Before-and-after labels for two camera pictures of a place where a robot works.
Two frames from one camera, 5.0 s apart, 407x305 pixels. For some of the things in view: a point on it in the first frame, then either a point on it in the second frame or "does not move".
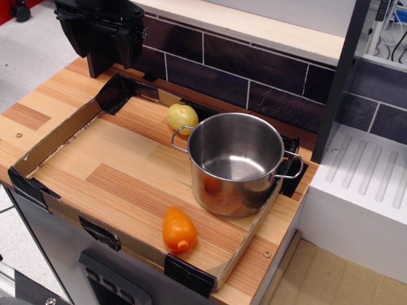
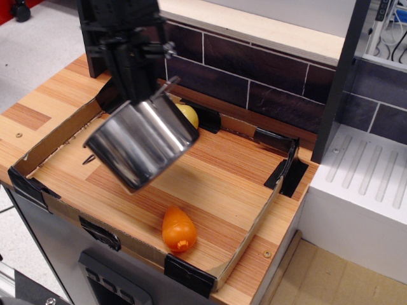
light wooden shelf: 287,37 does not move
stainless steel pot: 234,158 → 141,140
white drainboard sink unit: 356,205 does not move
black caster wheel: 21,11 does not move
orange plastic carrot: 179,229 does not move
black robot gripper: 126,17 → 131,33
